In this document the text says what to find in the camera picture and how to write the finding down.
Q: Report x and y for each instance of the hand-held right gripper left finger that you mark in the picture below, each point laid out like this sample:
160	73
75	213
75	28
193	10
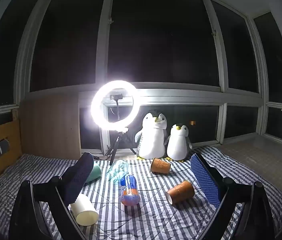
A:
79	177

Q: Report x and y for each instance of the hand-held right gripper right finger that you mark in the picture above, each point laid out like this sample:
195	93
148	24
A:
204	180

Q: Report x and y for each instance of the mint green cup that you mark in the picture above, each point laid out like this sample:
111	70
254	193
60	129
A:
94	173

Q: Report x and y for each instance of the brown paper cup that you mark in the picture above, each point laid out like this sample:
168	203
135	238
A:
161	166
182	192

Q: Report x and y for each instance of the white paper cup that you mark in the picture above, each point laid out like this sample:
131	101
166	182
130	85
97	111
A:
84	208

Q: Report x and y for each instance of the small penguin plush toy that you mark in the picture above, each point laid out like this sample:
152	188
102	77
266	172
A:
177	147

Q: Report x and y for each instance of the black tripod stand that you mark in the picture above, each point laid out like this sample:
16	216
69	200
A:
115	147

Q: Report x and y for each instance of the blue striped blanket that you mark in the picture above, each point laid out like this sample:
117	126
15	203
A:
156	221

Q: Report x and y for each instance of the large penguin plush toy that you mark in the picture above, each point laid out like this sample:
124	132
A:
152	140

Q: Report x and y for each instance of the wooden headboard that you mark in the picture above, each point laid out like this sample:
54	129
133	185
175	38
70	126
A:
10	130

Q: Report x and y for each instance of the white window frame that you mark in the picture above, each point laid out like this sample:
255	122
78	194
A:
181	86

